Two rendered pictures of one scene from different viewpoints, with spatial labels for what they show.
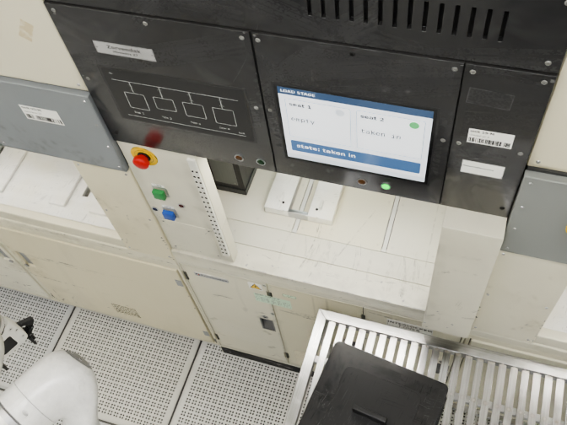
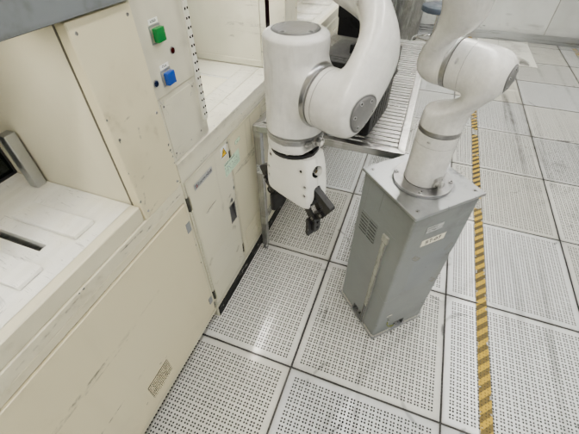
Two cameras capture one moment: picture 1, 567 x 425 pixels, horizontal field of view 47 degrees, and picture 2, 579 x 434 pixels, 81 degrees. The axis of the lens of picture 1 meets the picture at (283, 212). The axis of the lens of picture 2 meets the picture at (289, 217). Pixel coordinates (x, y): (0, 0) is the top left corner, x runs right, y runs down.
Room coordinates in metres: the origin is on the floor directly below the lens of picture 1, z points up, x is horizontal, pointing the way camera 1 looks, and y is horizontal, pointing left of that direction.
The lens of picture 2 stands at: (0.78, 1.19, 1.45)
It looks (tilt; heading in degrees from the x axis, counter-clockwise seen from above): 44 degrees down; 264
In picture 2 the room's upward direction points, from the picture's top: straight up
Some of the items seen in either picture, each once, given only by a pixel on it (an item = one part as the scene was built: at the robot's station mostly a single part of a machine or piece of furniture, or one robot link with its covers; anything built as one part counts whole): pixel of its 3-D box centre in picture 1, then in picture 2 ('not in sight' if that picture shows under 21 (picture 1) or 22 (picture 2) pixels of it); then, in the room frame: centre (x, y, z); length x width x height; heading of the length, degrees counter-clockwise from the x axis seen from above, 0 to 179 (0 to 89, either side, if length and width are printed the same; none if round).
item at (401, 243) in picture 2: not in sight; (395, 253); (0.25, 0.37, 0.38); 0.28 x 0.28 x 0.76; 18
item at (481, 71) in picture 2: not in sight; (465, 92); (0.23, 0.39, 1.07); 0.19 x 0.12 x 0.24; 128
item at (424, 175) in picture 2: not in sight; (430, 156); (0.25, 0.37, 0.85); 0.19 x 0.19 x 0.18
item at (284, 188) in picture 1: (307, 187); not in sight; (1.13, -0.09, 0.89); 0.22 x 0.21 x 0.04; 153
